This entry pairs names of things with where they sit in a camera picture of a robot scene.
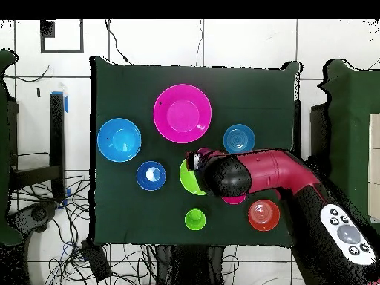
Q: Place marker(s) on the large pink bowl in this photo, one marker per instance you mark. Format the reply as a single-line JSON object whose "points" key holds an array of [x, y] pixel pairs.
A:
{"points": [[182, 115]]}

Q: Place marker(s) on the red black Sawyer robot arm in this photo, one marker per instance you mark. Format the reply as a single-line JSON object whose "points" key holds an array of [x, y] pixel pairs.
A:
{"points": [[276, 169]]}

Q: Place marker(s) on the lime green bowl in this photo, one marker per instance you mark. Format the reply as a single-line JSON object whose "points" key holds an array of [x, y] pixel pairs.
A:
{"points": [[188, 181]]}

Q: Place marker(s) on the small light blue bowl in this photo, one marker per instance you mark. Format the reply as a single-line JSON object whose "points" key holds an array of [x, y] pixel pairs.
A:
{"points": [[239, 138]]}

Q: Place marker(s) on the small pink bowl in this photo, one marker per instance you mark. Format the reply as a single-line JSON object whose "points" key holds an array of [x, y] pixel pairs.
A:
{"points": [[234, 200]]}

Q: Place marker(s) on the green cup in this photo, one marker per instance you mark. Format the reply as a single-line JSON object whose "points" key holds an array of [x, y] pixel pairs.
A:
{"points": [[195, 219]]}

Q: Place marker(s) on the dark blue bowl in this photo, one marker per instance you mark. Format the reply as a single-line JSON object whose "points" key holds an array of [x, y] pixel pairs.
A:
{"points": [[142, 176]]}

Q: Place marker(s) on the orange bowl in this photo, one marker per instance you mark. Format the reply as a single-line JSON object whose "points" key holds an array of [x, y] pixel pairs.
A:
{"points": [[263, 215]]}

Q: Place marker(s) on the dark green tablecloth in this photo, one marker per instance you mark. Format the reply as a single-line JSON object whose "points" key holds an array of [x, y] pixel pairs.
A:
{"points": [[178, 74]]}

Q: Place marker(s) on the large light blue bowl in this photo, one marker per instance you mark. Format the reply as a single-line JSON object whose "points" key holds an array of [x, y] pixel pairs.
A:
{"points": [[118, 139]]}

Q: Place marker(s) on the green cloth covered side table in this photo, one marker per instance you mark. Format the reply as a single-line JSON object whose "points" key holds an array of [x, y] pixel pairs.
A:
{"points": [[4, 148], [350, 133]]}

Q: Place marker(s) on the black stand with blue tape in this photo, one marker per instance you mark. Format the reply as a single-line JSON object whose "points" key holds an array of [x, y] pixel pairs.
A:
{"points": [[57, 133]]}

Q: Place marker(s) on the black power brick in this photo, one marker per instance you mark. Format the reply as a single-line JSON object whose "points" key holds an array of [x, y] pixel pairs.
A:
{"points": [[96, 261]]}

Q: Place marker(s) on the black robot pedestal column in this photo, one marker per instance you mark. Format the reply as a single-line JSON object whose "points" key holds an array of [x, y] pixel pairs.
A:
{"points": [[190, 267]]}

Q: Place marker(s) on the black pedestal foot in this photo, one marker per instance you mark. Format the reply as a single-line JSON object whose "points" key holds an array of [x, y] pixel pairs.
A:
{"points": [[32, 215]]}

